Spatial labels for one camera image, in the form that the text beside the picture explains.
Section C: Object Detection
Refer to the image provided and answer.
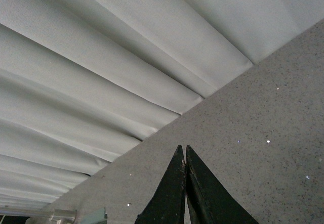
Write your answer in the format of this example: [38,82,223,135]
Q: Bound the white pleated curtain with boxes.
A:
[1,0,323,209]

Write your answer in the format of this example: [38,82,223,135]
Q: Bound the green metal dish rack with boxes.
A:
[0,207,108,224]

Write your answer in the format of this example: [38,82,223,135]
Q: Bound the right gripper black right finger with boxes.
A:
[186,145,257,223]

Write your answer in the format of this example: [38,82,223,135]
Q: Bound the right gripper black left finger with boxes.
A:
[135,145,186,224]

